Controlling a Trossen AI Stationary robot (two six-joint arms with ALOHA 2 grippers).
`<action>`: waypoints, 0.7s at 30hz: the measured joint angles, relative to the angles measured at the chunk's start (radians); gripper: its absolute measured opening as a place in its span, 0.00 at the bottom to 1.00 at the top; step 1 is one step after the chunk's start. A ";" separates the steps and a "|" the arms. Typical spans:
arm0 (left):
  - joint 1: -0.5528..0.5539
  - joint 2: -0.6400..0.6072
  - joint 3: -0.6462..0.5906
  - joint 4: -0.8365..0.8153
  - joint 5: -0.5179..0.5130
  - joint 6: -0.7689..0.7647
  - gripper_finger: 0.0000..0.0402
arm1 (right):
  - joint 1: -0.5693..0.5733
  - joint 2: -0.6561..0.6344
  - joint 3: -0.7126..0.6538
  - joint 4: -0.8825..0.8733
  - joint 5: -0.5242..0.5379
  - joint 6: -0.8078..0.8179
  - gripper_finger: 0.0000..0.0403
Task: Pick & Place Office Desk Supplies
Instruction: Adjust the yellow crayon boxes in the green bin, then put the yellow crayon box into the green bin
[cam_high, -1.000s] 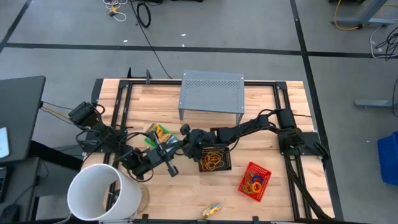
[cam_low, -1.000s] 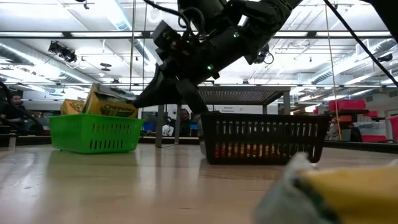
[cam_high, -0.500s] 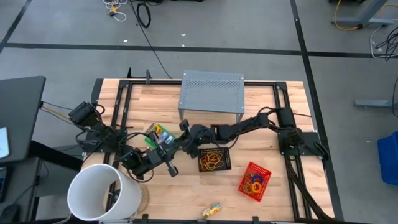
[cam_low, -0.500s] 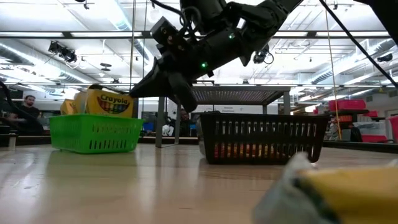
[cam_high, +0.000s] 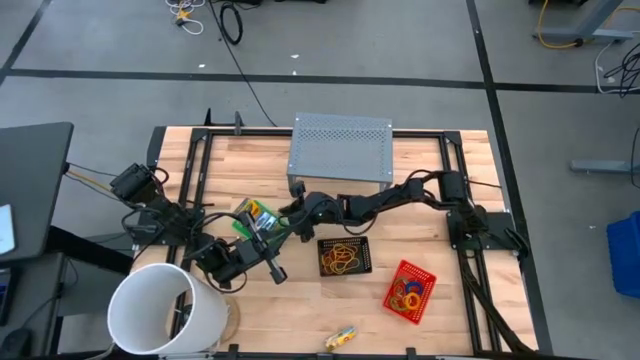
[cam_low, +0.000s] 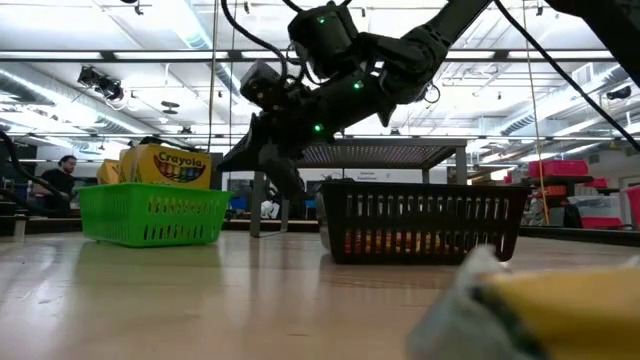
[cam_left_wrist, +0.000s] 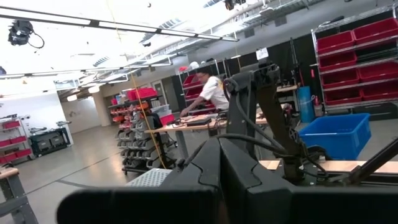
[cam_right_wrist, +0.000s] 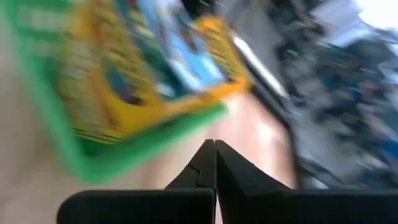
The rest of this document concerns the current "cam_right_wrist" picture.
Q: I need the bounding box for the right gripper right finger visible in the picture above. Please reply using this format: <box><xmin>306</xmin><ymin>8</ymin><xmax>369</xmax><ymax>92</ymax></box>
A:
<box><xmin>216</xmin><ymin>139</ymin><xmax>398</xmax><ymax>224</ymax></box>

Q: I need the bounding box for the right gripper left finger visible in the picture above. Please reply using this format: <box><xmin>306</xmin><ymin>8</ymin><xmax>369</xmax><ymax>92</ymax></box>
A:
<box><xmin>57</xmin><ymin>139</ymin><xmax>218</xmax><ymax>224</ymax></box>

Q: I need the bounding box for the yellow Crayola crayon box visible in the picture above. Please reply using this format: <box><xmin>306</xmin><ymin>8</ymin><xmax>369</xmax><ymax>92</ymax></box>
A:
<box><xmin>57</xmin><ymin>0</ymin><xmax>162</xmax><ymax>144</ymax></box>
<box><xmin>149</xmin><ymin>14</ymin><xmax>253</xmax><ymax>113</ymax></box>

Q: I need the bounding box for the green plastic basket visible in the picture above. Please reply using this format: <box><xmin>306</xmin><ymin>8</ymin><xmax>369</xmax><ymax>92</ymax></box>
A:
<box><xmin>0</xmin><ymin>0</ymin><xmax>228</xmax><ymax>185</ymax></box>

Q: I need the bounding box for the blue green card pack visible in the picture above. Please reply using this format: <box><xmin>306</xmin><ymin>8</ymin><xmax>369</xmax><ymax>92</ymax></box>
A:
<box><xmin>136</xmin><ymin>0</ymin><xmax>229</xmax><ymax>97</ymax></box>

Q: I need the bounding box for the grey metal bar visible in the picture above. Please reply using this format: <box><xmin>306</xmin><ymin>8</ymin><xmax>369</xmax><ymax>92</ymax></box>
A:
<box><xmin>233</xmin><ymin>34</ymin><xmax>290</xmax><ymax>100</ymax></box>

